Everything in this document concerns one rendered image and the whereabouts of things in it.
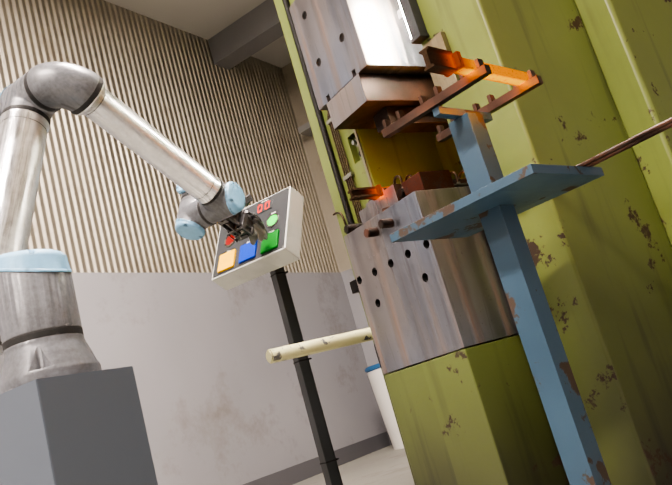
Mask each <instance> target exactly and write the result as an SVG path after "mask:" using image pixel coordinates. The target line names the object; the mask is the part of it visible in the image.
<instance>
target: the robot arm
mask: <svg viewBox="0 0 672 485"><path fill-rule="evenodd" d="M60 109H66V110H68V111H70V112H71V113H72V114H74V115H75V116H77V115H85V116H86V117H88V118H89V119H90V120H92V121H93V122H94V123H96V124H97V125H98V126H100V127H101V128H102V129H104V130H105V131H106V132H108V133H109V134H110V135H111V136H113V137H114V138H115V139H117V140H118V141H119V142H121V143H122V144H123V145H125V146H126V147H127V148H129V149H130V150H131V151H133V152H134V153H135V154H137V155H138V156H139V157H141V158H142V159H143V160H145V161H146V162H147V163H149V164H150V165H151V166H153V167H154V168H155V169H157V170H158V171H159V172H161V173H162V174H163V175H165V176H166V177H167V178H169V179H170V180H171V181H172V182H174V183H175V184H176V185H177V186H176V190H177V192H178V194H181V195H182V196H181V201H180V205H179V210H178V215H177V219H176V220H175V223H176V224H175V230H176V232H177V233H178V234H179V235H180V236H181V237H183V238H185V239H188V240H199V239H202V238H203V237H204V235H205V234H206V231H205V230H206V229H207V228H209V227H211V226H213V225H215V224H217V223H218V224H219V225H221V226H222V227H223V228H224V229H226V230H227V236H229V237H230V238H231V239H233V240H234V241H236V242H237V243H238V240H239V241H241V240H244V239H246V238H248V237H249V241H250V244H251V245H255V243H256V241H257V239H259V241H261V242H262V241H263V240H267V239H268V234H267V231H266V228H265V225H264V223H263V221H262V220H261V218H260V217H258V216H257V215H255V214H254V213H251V212H249V210H244V207H246V206H248V205H249V203H250V202H251V201H252V200H253V198H252V196H251V195H250V194H248V195H246V196H245V195H244V192H243V190H242V189H241V187H240V186H239V185H238V184H237V183H235V182H227V183H224V182H223V181H222V180H221V179H219V178H218V177H215V176H214V175H213V174H212V173H210V172H209V171H208V170H207V169H205V168H204V167H203V166H202V165H200V164H199V163H198V162H197V161H195V160H194V159H193V158H192V157H190V156H189V155H188V154H187V153H185V152H184V151H183V150H182V149H180V148H179V147H178V146H177V145H175V144H174V143H173V142H172V141H170V140H169V139H168V138H167V137H165V136H164V135H163V134H162V133H160V132H159V131H158V130H157V129H155V128H154V127H153V126H152V125H150V124H149V123H148V122H147V121H145V120H144V119H143V118H142V117H140V116H139V115H138V114H137V113H135V112H134V111H133V110H132V109H130V108H129V107H128V106H127V105H125V104H124V103H123V102H122V101H120V100H119V99H118V98H117V97H115V96H114V95H113V94H112V93H110V92H109V91H108V90H107V89H106V88H105V82H104V79H102V78H101V77H100V76H99V75H97V74H96V73H95V72H93V71H91V70H89V69H87V68H85V67H82V66H79V65H76V64H71V63H66V62H45V63H41V64H38V65H36V66H34V67H33V68H31V69H30V70H29V71H28V72H27V73H25V74H24V75H23V76H21V77H20V78H19V79H17V80H16V81H15V82H14V83H12V84H10V85H8V86H7V87H6V88H4V89H3V91H2V92H1V93H0V355H2V354H4V361H3V365H2V370H1V375H0V394H2V393H5V392H7V391H9V390H12V389H14V388H16V387H19V386H21V385H23V384H26V383H28V382H30V381H33V380H35V379H40V378H48V377H55V376H62V375H70V374H77V373H84V372H92V371H99V370H102V368H101V364H100V362H99V361H98V360H97V359H96V357H95V355H94V353H93V352H92V350H91V348H90V347H89V345H88V344H87V342H86V340H85V338H84V333H83V328H82V323H81V318H80V313H79V308H78V303H77V298H76V293H75V288H74V283H73V278H72V273H71V272H72V270H71V269H70V266H69V262H68V259H67V256H66V255H65V254H64V253H63V252H61V251H58V250H53V249H30V250H27V249H28V243H29V238H30V232H31V226H32V221H33V215H34V209H35V203H36V198H37V192H38V186H39V181H40V175H41V169H42V163H43V158H44V152H45V146H46V140H47V135H48V133H49V130H50V125H51V119H52V116H53V114H54V113H56V112H57V111H59V110H60ZM230 235H232V236H234V237H235V239H234V238H233V237H231V236H230Z"/></svg>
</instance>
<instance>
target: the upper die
mask: <svg viewBox="0 0 672 485"><path fill-rule="evenodd" d="M433 87H434V83H433V80H432V77H431V75H403V74H366V73H358V74H357V75H356V76H355V77H354V78H353V79H352V80H351V81H350V82H349V83H348V84H347V85H346V86H345V87H344V88H343V89H342V90H340V91H339V92H338V93H337V94H336V95H335V96H334V97H333V98H332V99H331V100H330V101H329V102H328V103H327V107H328V111H329V114H330V117H331V121H332V124H333V127H334V130H338V129H376V126H375V122H374V119H373V117H374V116H375V115H376V114H377V113H379V112H380V111H381V110H382V109H383V108H384V107H401V106H420V102H419V99H418V97H419V96H426V98H427V100H429V99H431V98H432V97H434V96H435V93H434V90H433Z"/></svg>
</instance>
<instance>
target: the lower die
mask: <svg viewBox="0 0 672 485"><path fill-rule="evenodd" d="M401 187H402V185H401V184H393V185H391V186H390V187H388V188H383V189H382V190H383V194H384V195H382V196H381V197H379V198H378V199H376V200H370V201H369V202H368V203H366V207H365V208H364V209H362V210H361V211H360V212H359V215H360V218H361V222H362V225H363V224H364V223H366V222H367V221H369V220H370V219H372V218H373V217H375V216H377V215H378V214H380V213H381V209H382V208H385V207H388V206H392V205H394V204H395V203H396V202H398V201H400V200H401V199H402V198H399V197H398V196H397V191H398V189H401Z"/></svg>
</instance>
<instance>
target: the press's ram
mask: <svg viewBox="0 0 672 485"><path fill-rule="evenodd" d="M289 10H290V13H291V17H292V20H293V24H294V27H295V30H296V34H297V37H298V41H299V44H300V47H301V51H302V54H303V57H304V61H305V64H306V68H307V71H308V74H309V78H310V81H311V85H312V88H313V91H314V95H315V98H316V101H317V105H318V108H319V110H328V107H327V103H328V102H329V101H330V100H331V99H332V98H333V97H334V96H335V95H336V94H337V93H338V92H339V91H340V90H342V89H343V88H344V87H345V86H346V85H347V84H348V83H349V82H350V81H351V80H352V79H353V78H354V77H355V76H356V75H357V74H358V73H366V74H403V75H431V74H430V72H425V68H426V64H425V61H424V58H423V55H421V54H419V53H418V52H420V51H421V50H422V44H411V40H412V39H411V37H410V34H409V31H408V28H407V25H406V22H405V19H404V16H403V13H402V10H401V7H400V4H399V1H398V0H295V1H294V2H293V3H292V4H291V6H290V7H289Z"/></svg>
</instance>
